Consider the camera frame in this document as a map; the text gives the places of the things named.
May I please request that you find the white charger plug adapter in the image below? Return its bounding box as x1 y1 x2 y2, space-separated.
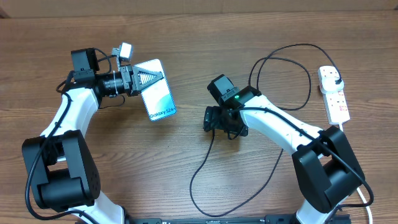
320 77 345 94

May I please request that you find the Samsung Galaxy smartphone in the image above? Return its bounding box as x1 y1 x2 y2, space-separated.
134 59 177 121

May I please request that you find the white power strip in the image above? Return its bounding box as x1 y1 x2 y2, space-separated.
318 66 350 126

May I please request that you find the white power strip cord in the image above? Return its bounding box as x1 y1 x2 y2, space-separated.
338 123 374 224

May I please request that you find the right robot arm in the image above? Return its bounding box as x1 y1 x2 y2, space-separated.
203 75 365 223

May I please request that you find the black USB charging cable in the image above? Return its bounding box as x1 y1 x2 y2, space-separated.
189 43 344 218

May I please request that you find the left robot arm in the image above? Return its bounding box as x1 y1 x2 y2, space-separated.
22 43 176 223

